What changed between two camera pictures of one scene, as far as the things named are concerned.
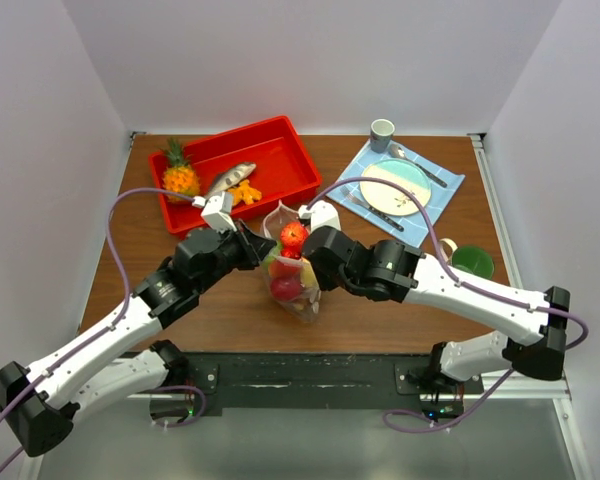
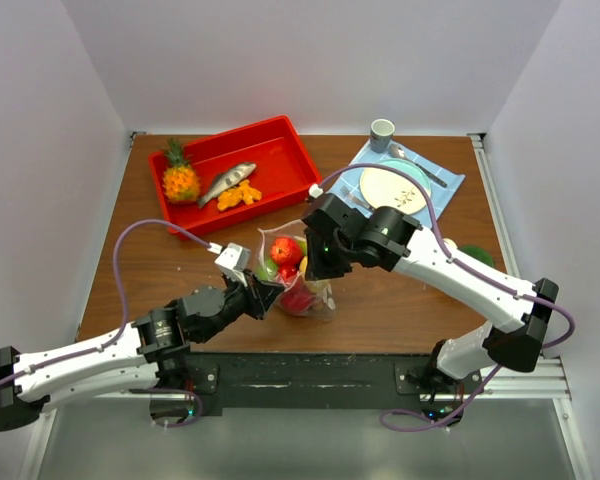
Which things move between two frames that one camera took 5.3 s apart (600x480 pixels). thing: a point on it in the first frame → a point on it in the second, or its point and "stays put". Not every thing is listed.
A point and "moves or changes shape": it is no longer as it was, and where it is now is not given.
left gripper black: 254,247 → 264,293
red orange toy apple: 293,236 moves or changes shape
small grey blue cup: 381,131 stays put
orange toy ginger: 243,192 stays put
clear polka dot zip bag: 287,272 moves or changes shape
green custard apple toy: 278,249 → 269,270
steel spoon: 397,151 stays put
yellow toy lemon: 308,277 stays put
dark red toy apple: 285,288 moves or changes shape
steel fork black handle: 372,211 stays put
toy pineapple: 180,177 stays put
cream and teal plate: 389,200 stays put
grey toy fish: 231,178 stays put
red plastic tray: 284,171 stays put
